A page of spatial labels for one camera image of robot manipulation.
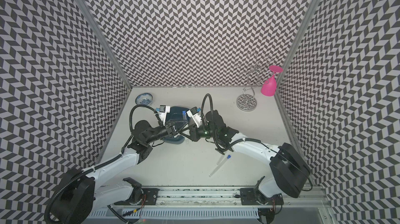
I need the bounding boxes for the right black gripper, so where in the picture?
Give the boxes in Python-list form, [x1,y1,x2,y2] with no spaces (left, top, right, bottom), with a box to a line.
[179,122,218,142]

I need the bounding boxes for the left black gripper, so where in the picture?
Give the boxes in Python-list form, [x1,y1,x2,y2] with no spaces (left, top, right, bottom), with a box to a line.
[145,119,188,144]

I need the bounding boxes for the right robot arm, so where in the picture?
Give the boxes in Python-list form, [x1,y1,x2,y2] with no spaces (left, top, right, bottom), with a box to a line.
[180,108,311,205]

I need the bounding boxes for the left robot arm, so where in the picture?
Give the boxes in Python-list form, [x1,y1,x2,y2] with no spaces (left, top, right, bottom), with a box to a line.
[44,120,187,224]

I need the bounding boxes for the teal plastic tray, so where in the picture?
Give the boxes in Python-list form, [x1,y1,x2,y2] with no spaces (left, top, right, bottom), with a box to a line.
[163,106,189,144]

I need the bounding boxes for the blue white ceramic bowl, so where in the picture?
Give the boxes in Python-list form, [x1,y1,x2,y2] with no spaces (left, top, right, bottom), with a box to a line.
[135,93,153,106]

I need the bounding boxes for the pink plastic wine glass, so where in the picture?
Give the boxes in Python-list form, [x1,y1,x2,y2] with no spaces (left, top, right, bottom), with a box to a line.
[261,65,283,97]

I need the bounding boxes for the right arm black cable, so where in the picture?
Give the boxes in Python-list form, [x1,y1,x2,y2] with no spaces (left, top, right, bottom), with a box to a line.
[200,93,215,125]

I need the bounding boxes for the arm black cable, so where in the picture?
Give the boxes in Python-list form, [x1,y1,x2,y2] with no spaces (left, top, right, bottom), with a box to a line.
[200,93,215,125]
[120,104,160,156]

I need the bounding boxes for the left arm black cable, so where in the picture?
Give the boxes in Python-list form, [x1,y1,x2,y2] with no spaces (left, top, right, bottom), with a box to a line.
[120,104,160,156]

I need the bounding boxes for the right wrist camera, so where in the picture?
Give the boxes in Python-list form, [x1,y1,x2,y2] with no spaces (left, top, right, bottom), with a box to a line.
[186,107,202,128]

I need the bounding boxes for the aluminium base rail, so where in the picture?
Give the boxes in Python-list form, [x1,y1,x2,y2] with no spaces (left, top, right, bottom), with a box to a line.
[62,185,332,224]

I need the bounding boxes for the chrome wire glass rack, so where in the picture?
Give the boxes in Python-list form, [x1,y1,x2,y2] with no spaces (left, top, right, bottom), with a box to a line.
[236,55,270,112]

